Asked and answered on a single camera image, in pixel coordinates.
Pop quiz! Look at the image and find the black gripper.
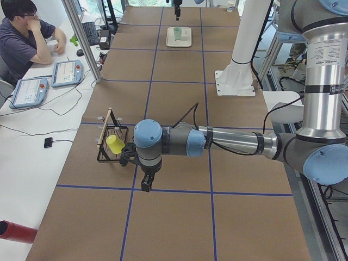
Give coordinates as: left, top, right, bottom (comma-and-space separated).
173, 0, 182, 21
141, 164, 160, 192

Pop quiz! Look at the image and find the pale green plastic cup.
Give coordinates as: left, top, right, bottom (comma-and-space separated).
173, 27, 182, 41

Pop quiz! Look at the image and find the cream rabbit print tray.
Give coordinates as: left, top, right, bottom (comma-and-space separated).
166, 27, 192, 47

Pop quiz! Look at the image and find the yellow plastic cup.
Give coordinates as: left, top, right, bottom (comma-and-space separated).
105, 134, 125, 154

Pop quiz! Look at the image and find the black power adapter box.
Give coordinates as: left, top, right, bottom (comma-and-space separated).
98, 29, 111, 50

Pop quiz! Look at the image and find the black keyboard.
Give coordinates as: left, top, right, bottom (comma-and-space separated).
82, 22, 99, 46

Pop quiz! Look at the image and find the small black puck device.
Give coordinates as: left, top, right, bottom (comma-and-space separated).
43, 137, 53, 148

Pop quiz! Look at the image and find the black computer mouse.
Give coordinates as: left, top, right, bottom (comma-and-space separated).
76, 49, 84, 57

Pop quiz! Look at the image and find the green toy object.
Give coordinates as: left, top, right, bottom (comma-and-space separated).
70, 35, 78, 46

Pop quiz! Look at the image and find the far blue teach pendant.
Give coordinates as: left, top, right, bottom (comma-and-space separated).
51, 60, 83, 88

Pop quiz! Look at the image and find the blue teach pendant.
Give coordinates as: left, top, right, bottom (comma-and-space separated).
9, 77, 49, 109
51, 60, 83, 88

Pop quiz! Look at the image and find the red cylinder bottle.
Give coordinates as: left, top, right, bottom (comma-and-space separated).
1, 220, 38, 244

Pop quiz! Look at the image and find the near blue teach pendant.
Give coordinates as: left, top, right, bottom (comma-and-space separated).
9, 77, 49, 109

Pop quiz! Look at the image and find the seated man in blue shirt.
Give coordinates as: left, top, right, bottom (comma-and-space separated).
1, 1, 66, 86

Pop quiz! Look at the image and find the black wire cup rack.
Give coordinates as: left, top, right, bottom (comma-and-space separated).
96, 107, 128, 162

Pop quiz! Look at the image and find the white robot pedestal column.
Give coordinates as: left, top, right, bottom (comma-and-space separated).
215, 0, 272, 96

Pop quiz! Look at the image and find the aluminium frame post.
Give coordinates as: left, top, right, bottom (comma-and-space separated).
62, 0, 102, 83

